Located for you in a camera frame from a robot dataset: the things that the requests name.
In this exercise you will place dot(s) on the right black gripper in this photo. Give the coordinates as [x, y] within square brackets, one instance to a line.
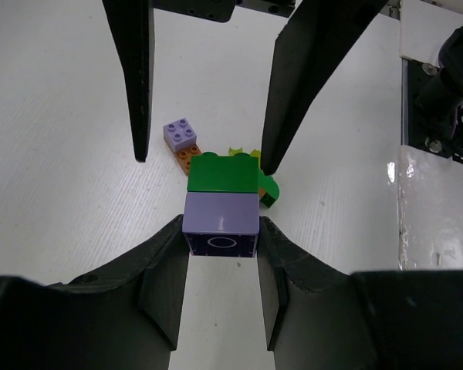
[307, 51]

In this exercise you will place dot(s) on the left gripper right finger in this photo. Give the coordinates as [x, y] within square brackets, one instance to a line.
[317, 317]

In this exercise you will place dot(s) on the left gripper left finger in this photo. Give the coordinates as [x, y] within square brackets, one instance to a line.
[125, 314]

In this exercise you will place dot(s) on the lavender lego brick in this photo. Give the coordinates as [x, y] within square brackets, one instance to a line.
[221, 224]
[179, 135]

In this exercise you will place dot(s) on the orange lego plate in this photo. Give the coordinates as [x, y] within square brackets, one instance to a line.
[185, 155]

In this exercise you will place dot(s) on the dark green lego brick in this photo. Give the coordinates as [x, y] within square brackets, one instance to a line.
[210, 172]

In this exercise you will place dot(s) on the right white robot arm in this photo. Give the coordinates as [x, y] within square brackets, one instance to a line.
[447, 69]

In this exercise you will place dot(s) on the green and orange lego stack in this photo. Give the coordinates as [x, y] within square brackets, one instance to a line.
[268, 188]

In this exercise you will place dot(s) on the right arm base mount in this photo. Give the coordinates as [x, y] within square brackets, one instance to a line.
[432, 114]

